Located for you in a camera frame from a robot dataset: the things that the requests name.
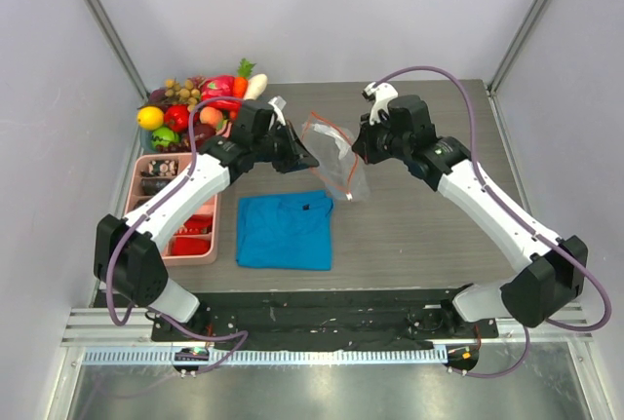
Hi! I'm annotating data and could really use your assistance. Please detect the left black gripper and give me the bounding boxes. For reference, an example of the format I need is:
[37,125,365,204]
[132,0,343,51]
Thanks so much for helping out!
[253,120,319,174]

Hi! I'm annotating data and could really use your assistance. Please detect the clear zip top bag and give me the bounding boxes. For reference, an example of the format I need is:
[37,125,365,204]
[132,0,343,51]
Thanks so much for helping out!
[301,112,371,203]

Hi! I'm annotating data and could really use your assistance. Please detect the red chili pepper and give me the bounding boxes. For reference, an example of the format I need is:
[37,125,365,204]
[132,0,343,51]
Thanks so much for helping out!
[201,95,243,111]

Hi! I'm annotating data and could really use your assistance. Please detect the pink peach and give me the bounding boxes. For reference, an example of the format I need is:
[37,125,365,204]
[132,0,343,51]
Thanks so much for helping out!
[200,106,225,131]

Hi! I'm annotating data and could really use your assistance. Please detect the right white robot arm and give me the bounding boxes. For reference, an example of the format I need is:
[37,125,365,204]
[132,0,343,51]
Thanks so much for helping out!
[352,84,587,337]

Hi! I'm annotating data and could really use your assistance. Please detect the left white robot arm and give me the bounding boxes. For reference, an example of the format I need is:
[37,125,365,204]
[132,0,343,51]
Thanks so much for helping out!
[94,96,318,341]

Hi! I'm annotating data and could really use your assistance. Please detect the blue folded cloth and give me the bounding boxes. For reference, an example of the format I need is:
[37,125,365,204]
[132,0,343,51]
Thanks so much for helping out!
[236,190,334,271]

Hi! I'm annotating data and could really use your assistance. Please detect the white radish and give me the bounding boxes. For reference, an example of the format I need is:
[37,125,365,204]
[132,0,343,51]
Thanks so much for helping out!
[243,73,268,99]

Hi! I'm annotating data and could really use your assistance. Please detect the pink dragon fruit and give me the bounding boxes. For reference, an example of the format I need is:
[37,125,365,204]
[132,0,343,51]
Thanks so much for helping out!
[201,75,235,100]

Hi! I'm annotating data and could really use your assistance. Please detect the purple grape bunch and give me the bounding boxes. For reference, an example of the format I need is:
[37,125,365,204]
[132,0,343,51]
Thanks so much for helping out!
[161,123,215,153]

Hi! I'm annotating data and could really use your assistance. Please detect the red cloth items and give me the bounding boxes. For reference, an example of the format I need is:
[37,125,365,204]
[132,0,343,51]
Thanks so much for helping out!
[170,214,214,256]

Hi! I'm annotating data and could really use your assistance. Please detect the red bell pepper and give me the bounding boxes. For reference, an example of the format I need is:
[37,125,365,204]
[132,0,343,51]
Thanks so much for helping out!
[164,104,189,134]

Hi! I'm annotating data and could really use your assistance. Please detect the pink divided organizer tray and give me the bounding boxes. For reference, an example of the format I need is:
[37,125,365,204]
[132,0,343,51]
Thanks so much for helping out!
[124,153,220,267]

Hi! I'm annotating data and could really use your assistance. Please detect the green striped melon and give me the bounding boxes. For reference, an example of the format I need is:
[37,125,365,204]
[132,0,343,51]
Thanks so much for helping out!
[150,126,179,152]

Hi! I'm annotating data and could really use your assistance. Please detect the brown longan bunch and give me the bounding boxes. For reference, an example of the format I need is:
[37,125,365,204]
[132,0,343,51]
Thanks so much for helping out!
[164,77,204,106]

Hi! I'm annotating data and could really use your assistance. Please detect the dark rolled socks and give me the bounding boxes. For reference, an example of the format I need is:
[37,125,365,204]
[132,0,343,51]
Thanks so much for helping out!
[139,159,178,196]

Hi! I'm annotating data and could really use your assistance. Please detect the teal fruit bowl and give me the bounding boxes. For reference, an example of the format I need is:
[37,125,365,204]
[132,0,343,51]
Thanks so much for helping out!
[139,93,268,155]

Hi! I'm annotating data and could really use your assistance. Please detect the purple onion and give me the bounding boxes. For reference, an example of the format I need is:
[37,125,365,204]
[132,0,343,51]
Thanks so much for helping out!
[147,88,167,105]

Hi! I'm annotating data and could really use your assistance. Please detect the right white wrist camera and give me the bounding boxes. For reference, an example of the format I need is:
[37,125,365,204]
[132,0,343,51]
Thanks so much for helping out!
[363,82,399,126]

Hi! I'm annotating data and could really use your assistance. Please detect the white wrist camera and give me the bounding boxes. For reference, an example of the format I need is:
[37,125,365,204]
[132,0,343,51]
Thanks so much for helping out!
[268,95,287,127]
[363,82,399,126]

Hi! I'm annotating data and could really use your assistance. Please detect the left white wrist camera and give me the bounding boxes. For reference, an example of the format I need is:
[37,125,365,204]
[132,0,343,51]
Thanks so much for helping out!
[268,95,287,127]

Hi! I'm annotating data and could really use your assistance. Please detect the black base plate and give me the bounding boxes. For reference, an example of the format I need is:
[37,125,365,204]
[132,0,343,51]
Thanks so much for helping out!
[92,287,500,354]

